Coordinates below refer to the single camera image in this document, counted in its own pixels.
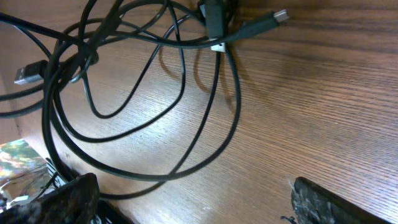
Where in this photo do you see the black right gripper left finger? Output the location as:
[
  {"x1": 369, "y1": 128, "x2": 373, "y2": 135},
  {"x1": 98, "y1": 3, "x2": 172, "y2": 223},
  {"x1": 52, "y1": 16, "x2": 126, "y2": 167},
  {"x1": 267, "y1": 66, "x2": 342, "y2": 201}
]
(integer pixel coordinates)
[{"x1": 1, "y1": 173, "x2": 100, "y2": 224}]

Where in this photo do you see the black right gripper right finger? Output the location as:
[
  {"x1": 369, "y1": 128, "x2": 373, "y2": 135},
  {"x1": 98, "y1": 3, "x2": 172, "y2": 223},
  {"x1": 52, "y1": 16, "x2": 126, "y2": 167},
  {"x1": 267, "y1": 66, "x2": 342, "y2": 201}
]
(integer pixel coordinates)
[{"x1": 290, "y1": 177, "x2": 391, "y2": 224}]

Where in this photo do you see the black cable bundle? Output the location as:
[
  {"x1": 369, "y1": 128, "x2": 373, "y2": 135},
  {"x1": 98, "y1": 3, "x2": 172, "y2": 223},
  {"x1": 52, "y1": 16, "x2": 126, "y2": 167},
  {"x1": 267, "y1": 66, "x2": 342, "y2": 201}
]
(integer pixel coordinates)
[{"x1": 0, "y1": 0, "x2": 290, "y2": 200}]

